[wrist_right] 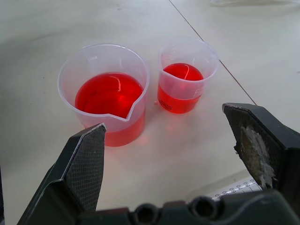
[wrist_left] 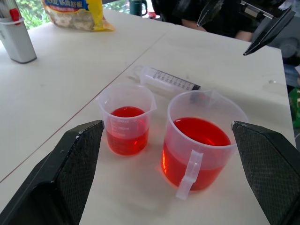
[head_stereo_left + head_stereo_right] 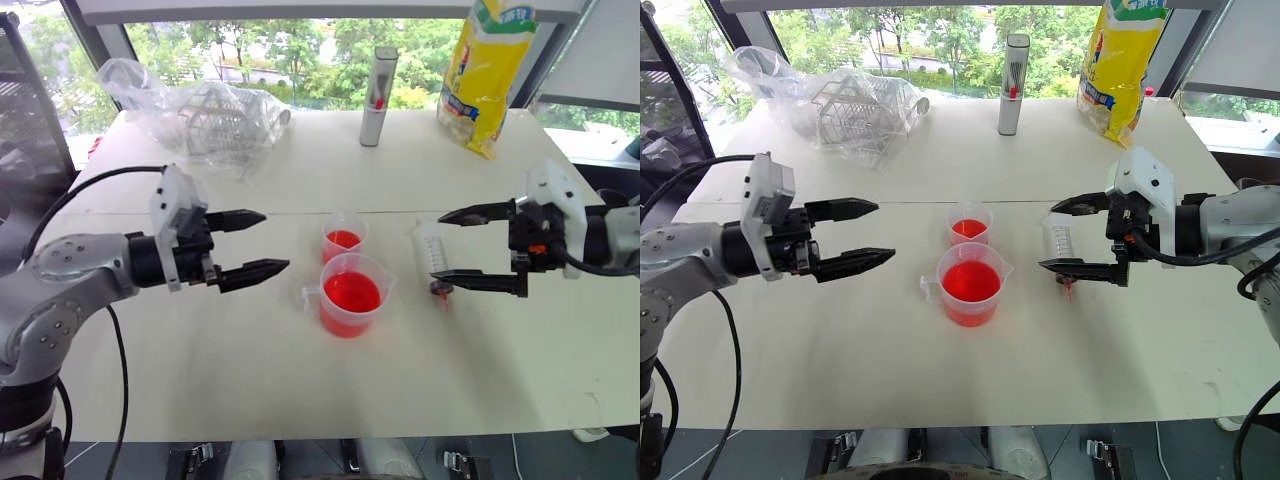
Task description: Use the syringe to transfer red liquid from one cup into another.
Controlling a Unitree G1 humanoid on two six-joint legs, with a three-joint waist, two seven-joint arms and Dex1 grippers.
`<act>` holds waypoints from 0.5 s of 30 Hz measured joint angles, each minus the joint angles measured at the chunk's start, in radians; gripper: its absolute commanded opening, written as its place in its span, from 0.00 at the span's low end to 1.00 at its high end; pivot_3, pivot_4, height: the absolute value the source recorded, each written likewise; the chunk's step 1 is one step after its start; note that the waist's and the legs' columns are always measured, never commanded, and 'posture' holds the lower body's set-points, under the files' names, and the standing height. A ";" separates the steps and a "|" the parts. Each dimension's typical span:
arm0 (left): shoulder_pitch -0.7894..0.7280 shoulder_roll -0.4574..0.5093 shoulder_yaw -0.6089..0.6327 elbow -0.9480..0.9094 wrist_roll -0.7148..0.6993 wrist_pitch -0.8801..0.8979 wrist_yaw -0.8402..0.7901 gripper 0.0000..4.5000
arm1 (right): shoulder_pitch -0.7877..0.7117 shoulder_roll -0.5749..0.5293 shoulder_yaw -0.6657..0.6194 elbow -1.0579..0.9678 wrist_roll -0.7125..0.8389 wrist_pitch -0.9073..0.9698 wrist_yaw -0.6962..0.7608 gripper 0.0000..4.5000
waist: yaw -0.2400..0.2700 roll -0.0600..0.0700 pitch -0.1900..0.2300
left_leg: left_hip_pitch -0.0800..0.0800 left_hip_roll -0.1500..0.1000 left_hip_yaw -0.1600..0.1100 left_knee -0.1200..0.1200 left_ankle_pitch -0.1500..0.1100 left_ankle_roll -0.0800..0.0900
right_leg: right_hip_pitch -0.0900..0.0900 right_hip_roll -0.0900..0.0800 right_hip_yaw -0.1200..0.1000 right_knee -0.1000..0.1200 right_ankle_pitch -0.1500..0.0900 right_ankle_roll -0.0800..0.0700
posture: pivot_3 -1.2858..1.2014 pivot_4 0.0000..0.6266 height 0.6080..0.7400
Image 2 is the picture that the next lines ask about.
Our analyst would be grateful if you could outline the white ribbed container red cap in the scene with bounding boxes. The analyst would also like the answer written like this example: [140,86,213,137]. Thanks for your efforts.
[0,0,38,64]

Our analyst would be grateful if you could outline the clear plastic syringe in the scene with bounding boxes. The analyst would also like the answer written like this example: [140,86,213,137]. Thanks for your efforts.
[127,65,207,104]

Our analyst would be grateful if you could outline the green packet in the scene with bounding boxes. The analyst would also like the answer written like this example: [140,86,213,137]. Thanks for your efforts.
[288,87,300,129]

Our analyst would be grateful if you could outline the large handled beaker red liquid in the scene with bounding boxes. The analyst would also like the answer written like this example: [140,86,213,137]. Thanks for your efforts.
[160,90,248,200]

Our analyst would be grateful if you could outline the blue packet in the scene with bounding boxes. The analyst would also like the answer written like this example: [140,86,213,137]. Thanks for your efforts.
[283,63,300,87]

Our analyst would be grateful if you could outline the person in black shirt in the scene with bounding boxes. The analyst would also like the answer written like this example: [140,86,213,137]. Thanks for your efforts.
[150,0,261,42]

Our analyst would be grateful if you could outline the dark green mug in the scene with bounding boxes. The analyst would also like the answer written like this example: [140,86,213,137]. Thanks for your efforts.
[128,0,148,17]

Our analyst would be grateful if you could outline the grey rounded object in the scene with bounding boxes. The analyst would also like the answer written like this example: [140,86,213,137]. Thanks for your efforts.
[267,13,300,64]

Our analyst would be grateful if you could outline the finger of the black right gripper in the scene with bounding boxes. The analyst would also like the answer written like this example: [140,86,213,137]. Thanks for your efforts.
[242,6,297,56]
[196,0,226,27]

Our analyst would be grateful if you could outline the yellow snack bag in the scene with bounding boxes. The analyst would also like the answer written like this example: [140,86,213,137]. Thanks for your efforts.
[41,0,116,32]

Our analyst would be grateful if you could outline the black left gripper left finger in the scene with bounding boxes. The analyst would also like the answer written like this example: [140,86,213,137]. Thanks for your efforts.
[0,120,105,225]

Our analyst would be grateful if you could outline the small beaker with red liquid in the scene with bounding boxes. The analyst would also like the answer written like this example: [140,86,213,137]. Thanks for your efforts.
[95,82,158,156]

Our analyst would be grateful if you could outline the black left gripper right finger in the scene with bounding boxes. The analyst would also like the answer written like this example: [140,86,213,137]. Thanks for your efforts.
[230,120,300,225]

